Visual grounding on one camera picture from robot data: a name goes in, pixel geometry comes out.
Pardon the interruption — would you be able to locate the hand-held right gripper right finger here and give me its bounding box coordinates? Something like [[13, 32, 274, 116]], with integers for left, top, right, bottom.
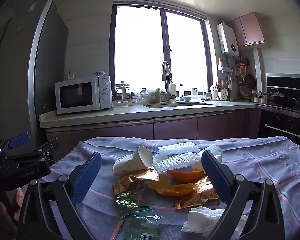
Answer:
[[201, 150, 285, 240]]

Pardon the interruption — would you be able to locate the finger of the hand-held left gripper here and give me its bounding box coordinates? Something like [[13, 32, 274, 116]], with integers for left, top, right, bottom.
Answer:
[[4, 137, 60, 162], [0, 132, 31, 156]]

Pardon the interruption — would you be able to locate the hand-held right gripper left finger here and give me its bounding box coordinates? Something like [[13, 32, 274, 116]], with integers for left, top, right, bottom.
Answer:
[[16, 151, 103, 240]]

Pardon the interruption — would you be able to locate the gold foil wrapper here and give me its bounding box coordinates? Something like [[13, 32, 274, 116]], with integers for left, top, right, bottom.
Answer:
[[174, 175, 220, 209], [112, 169, 160, 195]]

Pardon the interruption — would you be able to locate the white printed paper cup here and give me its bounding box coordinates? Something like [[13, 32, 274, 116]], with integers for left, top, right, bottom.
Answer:
[[197, 144, 223, 164], [112, 146, 154, 176]]

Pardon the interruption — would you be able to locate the orange peel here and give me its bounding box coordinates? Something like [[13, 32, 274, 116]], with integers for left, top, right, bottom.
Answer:
[[169, 169, 205, 183], [147, 173, 172, 190], [156, 183, 194, 197]]

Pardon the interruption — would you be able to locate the white tissue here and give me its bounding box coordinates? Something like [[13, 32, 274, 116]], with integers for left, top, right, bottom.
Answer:
[[181, 206, 248, 239]]

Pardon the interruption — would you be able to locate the green candy wrapper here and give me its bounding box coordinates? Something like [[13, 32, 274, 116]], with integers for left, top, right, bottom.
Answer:
[[115, 189, 144, 209], [120, 206, 165, 222]]

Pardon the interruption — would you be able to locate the clear plastic packet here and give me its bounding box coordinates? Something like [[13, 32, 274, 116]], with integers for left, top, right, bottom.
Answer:
[[116, 216, 162, 240]]

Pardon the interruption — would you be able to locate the person's left hand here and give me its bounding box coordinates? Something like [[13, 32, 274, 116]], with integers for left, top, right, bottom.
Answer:
[[12, 187, 25, 222]]

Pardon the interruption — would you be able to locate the blue checked cloth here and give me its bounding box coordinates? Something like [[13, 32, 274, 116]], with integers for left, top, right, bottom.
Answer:
[[39, 135, 300, 240]]

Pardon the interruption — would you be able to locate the white microwave oven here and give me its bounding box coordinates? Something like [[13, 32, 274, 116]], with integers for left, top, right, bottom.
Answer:
[[55, 75, 113, 115]]

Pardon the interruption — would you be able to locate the kitchen counter with cabinets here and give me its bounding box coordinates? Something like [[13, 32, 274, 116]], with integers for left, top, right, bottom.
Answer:
[[39, 100, 263, 153]]

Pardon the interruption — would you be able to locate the grey refrigerator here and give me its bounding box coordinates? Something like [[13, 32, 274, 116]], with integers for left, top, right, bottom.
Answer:
[[0, 0, 69, 155]]

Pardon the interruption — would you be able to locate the clear plastic container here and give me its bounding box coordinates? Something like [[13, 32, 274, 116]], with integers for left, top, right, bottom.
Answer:
[[112, 100, 129, 110]]

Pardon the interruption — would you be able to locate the kitchen sink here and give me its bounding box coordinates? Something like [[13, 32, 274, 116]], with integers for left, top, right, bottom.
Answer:
[[144, 100, 212, 109]]

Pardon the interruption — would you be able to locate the black built-in oven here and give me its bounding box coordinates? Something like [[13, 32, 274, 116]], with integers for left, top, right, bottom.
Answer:
[[259, 109, 300, 153]]

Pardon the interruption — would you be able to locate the woven basket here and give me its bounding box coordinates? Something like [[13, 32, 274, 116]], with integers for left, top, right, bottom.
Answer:
[[240, 85, 252, 99]]

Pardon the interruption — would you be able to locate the glass jar with lid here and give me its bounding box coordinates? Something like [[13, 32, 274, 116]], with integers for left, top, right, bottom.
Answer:
[[115, 81, 130, 100]]

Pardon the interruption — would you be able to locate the white soap bottle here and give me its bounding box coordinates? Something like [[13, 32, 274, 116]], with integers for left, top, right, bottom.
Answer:
[[169, 80, 177, 103]]

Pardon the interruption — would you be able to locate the clear plastic bag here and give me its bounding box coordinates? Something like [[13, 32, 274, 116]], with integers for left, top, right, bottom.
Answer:
[[134, 91, 149, 103]]

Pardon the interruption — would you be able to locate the black lidded pot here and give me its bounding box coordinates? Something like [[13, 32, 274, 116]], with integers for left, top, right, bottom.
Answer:
[[259, 88, 287, 105]]

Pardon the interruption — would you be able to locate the metal kitchen faucet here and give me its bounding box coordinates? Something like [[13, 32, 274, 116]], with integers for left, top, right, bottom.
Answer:
[[161, 61, 177, 103]]

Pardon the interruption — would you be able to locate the jar with green contents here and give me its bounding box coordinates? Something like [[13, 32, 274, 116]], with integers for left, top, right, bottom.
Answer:
[[147, 89, 162, 103]]

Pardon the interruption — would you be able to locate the black frying pan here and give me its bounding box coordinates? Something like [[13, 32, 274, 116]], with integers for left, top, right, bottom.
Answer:
[[245, 74, 257, 88]]

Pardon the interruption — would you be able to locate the brown dish rag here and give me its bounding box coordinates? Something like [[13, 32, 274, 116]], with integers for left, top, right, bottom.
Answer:
[[161, 61, 171, 81]]

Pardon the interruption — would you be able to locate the black range hood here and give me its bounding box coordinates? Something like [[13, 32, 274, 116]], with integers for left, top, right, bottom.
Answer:
[[266, 73, 300, 100]]

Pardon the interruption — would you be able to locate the white water heater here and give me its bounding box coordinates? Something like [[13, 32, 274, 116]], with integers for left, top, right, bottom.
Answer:
[[216, 22, 240, 55]]

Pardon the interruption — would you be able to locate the dark framed window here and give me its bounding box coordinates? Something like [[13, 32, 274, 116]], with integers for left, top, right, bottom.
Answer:
[[110, 1, 213, 100]]

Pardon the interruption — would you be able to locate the white wall rack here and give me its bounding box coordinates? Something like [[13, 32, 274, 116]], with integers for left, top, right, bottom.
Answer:
[[217, 59, 233, 75]]

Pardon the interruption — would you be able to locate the pink wall cabinet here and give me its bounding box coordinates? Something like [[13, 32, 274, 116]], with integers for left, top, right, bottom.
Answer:
[[226, 12, 265, 48]]

